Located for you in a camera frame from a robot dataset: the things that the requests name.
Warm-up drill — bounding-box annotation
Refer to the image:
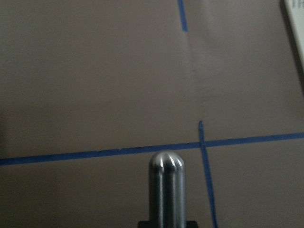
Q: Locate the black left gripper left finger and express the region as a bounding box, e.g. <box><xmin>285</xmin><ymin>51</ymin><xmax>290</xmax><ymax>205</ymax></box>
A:
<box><xmin>138</xmin><ymin>221</ymin><xmax>149</xmax><ymax>228</ymax></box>

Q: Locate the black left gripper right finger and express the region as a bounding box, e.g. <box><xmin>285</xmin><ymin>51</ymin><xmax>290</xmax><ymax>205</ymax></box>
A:
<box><xmin>186</xmin><ymin>220</ymin><xmax>198</xmax><ymax>228</ymax></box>

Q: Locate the cream bear tray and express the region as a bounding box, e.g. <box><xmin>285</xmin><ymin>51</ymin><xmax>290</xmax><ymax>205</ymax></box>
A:
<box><xmin>280</xmin><ymin>0</ymin><xmax>304</xmax><ymax>93</ymax></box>

